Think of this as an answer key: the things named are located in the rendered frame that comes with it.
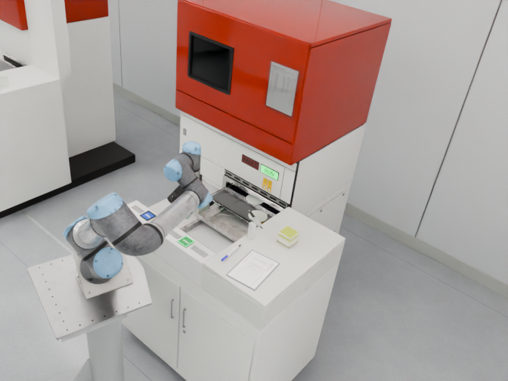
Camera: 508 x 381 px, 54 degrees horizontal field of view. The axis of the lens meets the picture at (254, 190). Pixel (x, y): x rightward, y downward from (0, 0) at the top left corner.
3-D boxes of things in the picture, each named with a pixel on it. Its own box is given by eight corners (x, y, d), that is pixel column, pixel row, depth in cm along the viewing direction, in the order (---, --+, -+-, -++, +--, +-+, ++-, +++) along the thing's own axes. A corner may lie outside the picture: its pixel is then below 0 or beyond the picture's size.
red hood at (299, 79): (258, 78, 331) (270, -18, 298) (366, 122, 291) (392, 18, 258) (174, 108, 280) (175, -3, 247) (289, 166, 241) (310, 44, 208)
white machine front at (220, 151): (181, 165, 308) (184, 104, 286) (287, 226, 268) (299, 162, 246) (178, 166, 306) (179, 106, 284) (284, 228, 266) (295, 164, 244)
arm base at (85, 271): (85, 289, 212) (89, 287, 204) (75, 254, 213) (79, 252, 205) (119, 278, 220) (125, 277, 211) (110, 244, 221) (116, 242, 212)
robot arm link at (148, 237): (148, 264, 160) (221, 193, 198) (126, 237, 158) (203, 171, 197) (128, 276, 167) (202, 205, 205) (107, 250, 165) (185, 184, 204)
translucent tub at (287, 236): (285, 236, 238) (286, 224, 234) (298, 243, 235) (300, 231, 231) (275, 243, 233) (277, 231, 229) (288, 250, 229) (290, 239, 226)
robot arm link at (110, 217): (81, 263, 204) (119, 243, 158) (57, 234, 201) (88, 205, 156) (104, 244, 210) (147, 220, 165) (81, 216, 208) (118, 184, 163)
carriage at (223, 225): (203, 209, 268) (203, 204, 266) (255, 241, 250) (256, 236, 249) (192, 215, 263) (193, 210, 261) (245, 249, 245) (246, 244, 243)
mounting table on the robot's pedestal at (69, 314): (60, 360, 201) (56, 338, 194) (30, 289, 231) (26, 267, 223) (163, 318, 224) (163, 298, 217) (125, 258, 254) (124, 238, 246)
